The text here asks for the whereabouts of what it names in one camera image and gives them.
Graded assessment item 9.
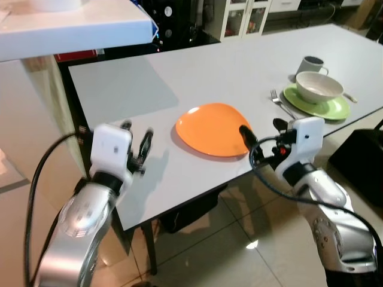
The green plate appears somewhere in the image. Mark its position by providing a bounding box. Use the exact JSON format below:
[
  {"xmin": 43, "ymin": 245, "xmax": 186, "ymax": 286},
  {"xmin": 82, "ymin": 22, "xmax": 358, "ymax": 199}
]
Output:
[{"xmin": 283, "ymin": 83, "xmax": 351, "ymax": 121}]

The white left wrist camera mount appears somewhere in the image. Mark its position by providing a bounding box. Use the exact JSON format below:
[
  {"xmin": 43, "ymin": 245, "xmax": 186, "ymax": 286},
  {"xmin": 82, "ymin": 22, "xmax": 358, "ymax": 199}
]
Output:
[{"xmin": 90, "ymin": 124, "xmax": 133, "ymax": 180}]

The white glass door cabinet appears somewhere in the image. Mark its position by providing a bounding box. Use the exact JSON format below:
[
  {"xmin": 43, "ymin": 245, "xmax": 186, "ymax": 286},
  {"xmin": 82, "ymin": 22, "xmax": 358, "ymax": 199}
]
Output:
[{"xmin": 220, "ymin": 0, "xmax": 271, "ymax": 41}]

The silver fork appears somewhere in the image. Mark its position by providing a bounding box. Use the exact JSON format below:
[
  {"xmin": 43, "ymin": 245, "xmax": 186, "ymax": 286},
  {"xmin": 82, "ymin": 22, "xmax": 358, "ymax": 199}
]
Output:
[{"xmin": 270, "ymin": 90, "xmax": 297, "ymax": 120}]

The black bag under table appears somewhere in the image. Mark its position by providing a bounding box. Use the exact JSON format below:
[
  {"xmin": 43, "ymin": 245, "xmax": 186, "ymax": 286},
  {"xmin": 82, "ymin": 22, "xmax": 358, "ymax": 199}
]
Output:
[{"xmin": 159, "ymin": 184, "xmax": 229, "ymax": 234}]

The white counter top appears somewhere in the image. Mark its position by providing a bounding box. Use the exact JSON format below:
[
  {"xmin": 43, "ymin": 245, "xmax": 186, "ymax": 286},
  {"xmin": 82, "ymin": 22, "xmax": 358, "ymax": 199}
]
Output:
[{"xmin": 0, "ymin": 0, "xmax": 156, "ymax": 63}]

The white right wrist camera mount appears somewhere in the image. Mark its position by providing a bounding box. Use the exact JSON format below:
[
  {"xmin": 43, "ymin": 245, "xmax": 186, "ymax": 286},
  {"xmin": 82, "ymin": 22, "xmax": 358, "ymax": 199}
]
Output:
[{"xmin": 286, "ymin": 117, "xmax": 326, "ymax": 175}]

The beige bowl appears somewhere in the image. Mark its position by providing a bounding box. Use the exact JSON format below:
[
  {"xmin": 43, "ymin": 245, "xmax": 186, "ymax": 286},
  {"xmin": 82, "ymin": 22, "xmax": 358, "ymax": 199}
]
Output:
[{"xmin": 296, "ymin": 71, "xmax": 345, "ymax": 105}]

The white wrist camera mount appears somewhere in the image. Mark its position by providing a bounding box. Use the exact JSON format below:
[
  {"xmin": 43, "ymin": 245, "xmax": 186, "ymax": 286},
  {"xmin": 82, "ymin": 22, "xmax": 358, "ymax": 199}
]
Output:
[
  {"xmin": 90, "ymin": 124, "xmax": 133, "ymax": 180},
  {"xmin": 286, "ymin": 117, "xmax": 326, "ymax": 175}
]

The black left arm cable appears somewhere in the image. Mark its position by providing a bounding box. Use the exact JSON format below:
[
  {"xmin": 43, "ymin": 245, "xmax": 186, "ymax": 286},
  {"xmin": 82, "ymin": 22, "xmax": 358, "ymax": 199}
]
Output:
[{"xmin": 23, "ymin": 132, "xmax": 92, "ymax": 287}]

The grey mug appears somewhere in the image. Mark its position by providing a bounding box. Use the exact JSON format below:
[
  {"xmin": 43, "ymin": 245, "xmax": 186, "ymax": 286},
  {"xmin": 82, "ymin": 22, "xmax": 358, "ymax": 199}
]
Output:
[{"xmin": 297, "ymin": 56, "xmax": 330, "ymax": 77}]

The black floor box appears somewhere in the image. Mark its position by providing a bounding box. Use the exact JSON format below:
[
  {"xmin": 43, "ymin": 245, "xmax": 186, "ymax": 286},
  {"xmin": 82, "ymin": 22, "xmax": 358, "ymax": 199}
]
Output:
[{"xmin": 328, "ymin": 128, "xmax": 383, "ymax": 209}]

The black table leg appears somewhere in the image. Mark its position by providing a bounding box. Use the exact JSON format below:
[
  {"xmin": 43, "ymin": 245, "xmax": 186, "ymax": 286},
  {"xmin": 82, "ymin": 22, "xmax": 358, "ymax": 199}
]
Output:
[{"xmin": 140, "ymin": 220, "xmax": 159, "ymax": 276}]

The red box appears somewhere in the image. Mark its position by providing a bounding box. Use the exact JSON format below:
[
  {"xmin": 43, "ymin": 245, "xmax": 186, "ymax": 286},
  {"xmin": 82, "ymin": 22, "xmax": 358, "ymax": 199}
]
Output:
[{"xmin": 54, "ymin": 50, "xmax": 98, "ymax": 62}]

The orange plate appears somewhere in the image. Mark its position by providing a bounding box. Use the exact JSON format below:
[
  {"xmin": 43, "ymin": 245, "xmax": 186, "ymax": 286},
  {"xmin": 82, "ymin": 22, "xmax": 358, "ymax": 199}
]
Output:
[{"xmin": 175, "ymin": 103, "xmax": 256, "ymax": 158}]

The black appliance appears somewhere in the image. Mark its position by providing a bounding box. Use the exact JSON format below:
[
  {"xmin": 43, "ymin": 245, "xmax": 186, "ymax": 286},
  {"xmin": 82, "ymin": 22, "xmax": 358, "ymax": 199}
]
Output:
[{"xmin": 144, "ymin": 0, "xmax": 210, "ymax": 50}]

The blue bag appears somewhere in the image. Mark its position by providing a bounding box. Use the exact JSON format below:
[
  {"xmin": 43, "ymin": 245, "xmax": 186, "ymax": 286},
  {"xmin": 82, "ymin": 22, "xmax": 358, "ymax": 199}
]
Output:
[{"xmin": 147, "ymin": 17, "xmax": 160, "ymax": 40}]

